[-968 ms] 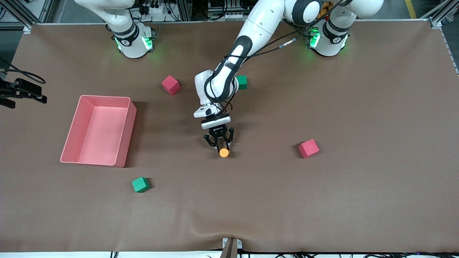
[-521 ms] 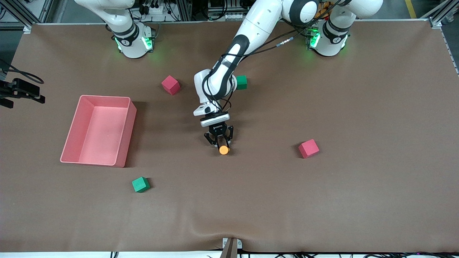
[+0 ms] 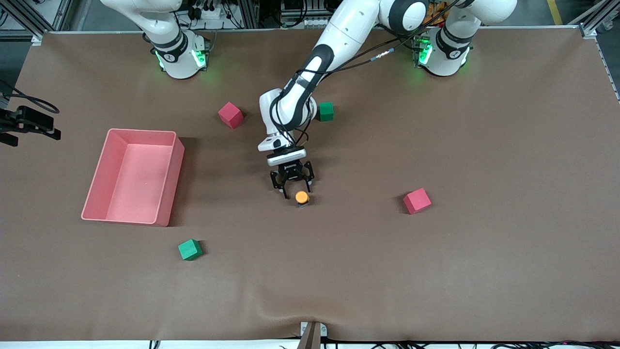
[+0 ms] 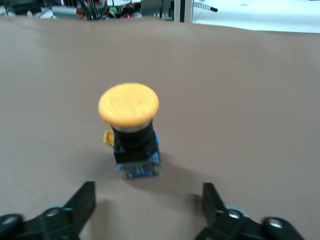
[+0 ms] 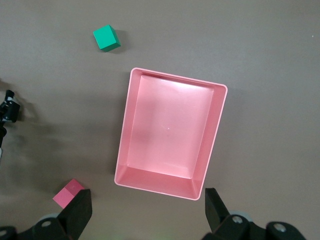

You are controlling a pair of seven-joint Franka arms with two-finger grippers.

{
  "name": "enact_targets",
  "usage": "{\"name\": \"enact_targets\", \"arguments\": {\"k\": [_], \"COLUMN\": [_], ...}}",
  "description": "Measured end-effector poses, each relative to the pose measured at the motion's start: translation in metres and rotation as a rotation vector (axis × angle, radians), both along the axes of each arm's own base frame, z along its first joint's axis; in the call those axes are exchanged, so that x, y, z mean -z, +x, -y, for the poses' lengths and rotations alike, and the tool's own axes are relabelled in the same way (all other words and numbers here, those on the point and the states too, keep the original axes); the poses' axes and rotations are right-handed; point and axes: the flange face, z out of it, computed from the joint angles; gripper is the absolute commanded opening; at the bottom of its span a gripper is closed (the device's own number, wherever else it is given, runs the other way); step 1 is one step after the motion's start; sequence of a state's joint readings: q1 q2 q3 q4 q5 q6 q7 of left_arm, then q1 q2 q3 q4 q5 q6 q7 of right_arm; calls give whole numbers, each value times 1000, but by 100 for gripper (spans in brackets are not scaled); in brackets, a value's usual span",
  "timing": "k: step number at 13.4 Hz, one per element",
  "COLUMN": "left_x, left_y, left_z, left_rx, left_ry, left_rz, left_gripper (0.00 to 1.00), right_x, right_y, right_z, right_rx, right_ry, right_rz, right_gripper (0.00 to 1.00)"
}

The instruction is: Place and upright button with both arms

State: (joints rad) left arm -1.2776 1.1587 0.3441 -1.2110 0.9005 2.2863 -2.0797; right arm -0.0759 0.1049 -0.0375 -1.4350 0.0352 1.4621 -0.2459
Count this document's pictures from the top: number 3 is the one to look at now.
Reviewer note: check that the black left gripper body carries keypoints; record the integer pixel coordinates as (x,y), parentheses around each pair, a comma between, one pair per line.
(291,170)

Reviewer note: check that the orange push button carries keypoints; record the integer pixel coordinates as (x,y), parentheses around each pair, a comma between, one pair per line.
(302,197)

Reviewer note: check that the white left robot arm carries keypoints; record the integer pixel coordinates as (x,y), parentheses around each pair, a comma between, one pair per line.
(348,29)

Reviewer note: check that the green foam cube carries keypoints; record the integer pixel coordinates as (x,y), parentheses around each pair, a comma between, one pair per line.
(328,111)
(190,249)

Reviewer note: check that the pink foam cube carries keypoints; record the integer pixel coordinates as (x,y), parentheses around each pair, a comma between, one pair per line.
(417,200)
(230,115)

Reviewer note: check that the brown table mat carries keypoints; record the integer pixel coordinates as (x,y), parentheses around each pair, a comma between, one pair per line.
(339,266)

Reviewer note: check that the pink plastic tray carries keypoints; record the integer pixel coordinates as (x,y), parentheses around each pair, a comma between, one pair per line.
(140,179)

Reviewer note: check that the white terminal block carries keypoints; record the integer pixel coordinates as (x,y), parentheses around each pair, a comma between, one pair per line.
(305,22)

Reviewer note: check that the metal table clamp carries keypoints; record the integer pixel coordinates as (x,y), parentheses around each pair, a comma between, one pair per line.
(310,334)

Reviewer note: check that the white power strip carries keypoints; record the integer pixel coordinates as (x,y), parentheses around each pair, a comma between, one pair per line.
(213,12)

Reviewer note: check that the orange packets pile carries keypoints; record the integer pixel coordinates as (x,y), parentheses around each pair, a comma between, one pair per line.
(438,7)

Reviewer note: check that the aluminium frame corner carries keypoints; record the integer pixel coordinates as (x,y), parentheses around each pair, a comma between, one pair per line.
(36,39)
(588,30)

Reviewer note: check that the aluminium frame post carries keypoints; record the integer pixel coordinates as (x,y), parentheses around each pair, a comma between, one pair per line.
(247,12)

